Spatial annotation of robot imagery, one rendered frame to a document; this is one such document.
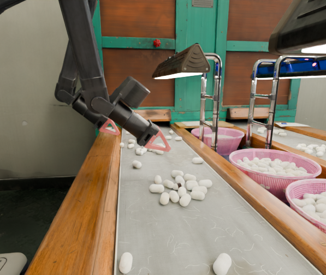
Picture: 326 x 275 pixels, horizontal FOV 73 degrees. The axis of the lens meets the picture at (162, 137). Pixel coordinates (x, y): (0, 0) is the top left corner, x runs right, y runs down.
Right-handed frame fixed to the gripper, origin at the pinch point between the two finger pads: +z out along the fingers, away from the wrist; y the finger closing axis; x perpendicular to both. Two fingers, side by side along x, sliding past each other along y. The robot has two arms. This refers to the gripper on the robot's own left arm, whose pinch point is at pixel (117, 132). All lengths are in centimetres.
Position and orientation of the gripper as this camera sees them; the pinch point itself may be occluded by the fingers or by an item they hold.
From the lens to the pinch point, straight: 91.6
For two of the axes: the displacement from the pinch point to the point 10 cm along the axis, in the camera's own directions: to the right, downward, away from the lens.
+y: -1.6, -2.4, 9.6
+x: -6.4, 7.6, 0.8
